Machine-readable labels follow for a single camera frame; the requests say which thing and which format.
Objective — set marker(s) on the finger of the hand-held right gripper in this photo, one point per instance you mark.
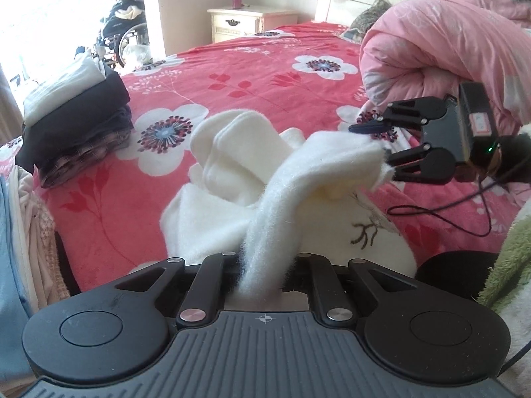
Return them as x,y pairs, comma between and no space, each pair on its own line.
408,161
408,112

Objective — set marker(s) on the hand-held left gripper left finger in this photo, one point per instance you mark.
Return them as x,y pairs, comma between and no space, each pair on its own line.
207,286

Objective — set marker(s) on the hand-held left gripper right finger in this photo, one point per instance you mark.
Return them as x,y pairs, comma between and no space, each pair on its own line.
325,286

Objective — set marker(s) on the white fluffy deer sweater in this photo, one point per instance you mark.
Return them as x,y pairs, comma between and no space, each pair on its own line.
232,149

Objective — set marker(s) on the beige folded clothes pile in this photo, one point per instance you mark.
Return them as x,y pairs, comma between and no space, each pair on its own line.
37,232

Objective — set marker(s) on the stack of dark folded clothes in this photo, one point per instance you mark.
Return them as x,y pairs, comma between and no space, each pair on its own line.
83,132

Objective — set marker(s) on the person's right hand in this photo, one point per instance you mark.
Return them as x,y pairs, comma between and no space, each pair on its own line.
483,166

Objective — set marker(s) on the pink quilt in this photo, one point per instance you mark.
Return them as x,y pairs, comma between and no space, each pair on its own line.
435,37

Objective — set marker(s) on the patterned pillow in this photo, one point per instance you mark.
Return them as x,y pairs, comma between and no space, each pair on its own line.
371,16

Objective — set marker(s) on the black cloth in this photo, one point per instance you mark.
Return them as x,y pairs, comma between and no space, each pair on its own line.
456,273

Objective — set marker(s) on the green fluffy garment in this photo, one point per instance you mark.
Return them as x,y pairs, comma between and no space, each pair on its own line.
510,257

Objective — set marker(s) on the red floral bed sheet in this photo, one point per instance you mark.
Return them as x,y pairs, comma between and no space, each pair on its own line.
249,74

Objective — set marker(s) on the cream nightstand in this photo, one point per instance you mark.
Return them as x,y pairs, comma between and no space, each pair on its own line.
244,23

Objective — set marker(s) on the light blue folded garment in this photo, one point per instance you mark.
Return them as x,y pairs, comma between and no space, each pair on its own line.
12,257

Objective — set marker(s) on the white plastic bag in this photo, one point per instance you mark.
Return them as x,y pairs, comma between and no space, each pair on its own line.
137,56

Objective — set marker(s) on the white folded cloth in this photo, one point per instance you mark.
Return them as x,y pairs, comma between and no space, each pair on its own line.
62,87

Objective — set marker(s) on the beige curtain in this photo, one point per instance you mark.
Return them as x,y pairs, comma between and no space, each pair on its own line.
8,107

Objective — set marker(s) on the wheelchair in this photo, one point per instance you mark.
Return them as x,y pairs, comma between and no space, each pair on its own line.
124,25

